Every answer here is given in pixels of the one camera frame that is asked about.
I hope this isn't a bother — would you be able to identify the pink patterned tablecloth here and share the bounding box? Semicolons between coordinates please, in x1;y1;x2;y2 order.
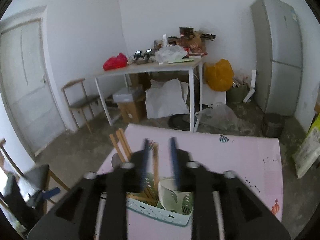
124;124;283;239

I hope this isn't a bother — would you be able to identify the silver refrigerator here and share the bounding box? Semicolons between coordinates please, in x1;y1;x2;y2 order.
250;0;303;116

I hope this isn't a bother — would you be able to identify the cardboard box under table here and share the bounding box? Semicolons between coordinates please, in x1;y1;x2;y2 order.
118;98;146;124

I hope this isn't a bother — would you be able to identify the green yellow rice bag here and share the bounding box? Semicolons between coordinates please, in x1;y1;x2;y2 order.
292;113;320;179

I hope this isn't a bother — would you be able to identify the white side table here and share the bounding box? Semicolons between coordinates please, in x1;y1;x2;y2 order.
94;57;203;132

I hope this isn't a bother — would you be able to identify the red plastic bag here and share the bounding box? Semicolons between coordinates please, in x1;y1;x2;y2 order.
103;53;128;71

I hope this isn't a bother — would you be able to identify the clutter pile on table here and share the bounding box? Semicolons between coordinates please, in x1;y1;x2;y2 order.
153;27;216;56

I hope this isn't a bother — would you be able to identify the white sack under table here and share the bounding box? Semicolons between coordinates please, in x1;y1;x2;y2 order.
145;79;190;119

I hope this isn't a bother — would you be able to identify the wooden chair dark seat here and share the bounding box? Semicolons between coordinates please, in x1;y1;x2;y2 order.
61;78;100;134

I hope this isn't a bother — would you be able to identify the mint utensil holder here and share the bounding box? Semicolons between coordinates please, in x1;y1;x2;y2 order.
127;173;194;226

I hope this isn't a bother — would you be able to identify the clear plastic bag on floor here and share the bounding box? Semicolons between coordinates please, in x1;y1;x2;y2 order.
195;102;239;131

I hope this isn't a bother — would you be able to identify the yellow plastic bag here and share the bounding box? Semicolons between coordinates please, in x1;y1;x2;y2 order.
204;59;234;92

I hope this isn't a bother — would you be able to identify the white door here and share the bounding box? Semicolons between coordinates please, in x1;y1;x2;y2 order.
1;20;65;154

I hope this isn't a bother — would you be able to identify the green bucket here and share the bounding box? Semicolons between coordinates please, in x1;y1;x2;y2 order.
226;83;249;103

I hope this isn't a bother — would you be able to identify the wooden chopstick bundle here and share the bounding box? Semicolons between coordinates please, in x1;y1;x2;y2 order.
109;128;132;163

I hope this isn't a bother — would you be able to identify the clear plastic bag on table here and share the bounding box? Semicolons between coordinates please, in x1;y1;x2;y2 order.
155;45;188;63

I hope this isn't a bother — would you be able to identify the metal spoon in holder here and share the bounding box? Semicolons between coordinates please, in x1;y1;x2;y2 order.
111;153;122;168

